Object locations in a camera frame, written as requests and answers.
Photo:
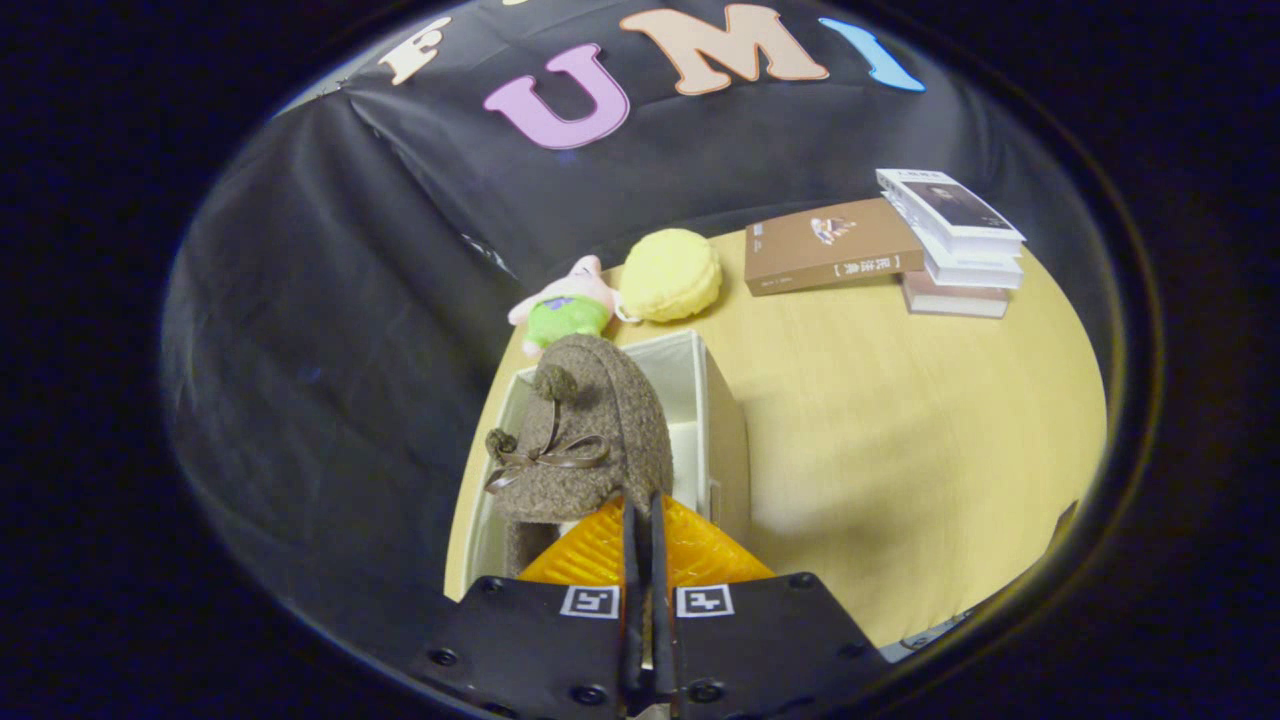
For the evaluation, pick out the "yellow round plush toy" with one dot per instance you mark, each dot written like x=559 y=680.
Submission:
x=670 y=275

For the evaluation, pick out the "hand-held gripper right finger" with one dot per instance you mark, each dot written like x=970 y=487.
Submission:
x=662 y=640

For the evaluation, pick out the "white portrait cover book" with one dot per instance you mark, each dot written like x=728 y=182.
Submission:
x=955 y=205

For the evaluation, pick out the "beige fabric storage box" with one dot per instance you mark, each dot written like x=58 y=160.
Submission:
x=725 y=450

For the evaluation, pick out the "black backdrop cloth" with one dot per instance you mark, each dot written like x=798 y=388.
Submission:
x=330 y=300

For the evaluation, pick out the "pale pink book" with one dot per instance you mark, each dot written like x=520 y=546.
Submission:
x=955 y=300

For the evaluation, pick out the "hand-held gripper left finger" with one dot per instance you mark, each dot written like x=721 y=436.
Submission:
x=632 y=640

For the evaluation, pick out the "pink and green plush toy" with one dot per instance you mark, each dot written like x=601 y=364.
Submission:
x=565 y=315

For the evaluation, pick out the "brown book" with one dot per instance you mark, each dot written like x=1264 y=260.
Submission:
x=830 y=245

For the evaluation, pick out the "brown fleece shoe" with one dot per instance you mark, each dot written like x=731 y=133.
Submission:
x=620 y=410

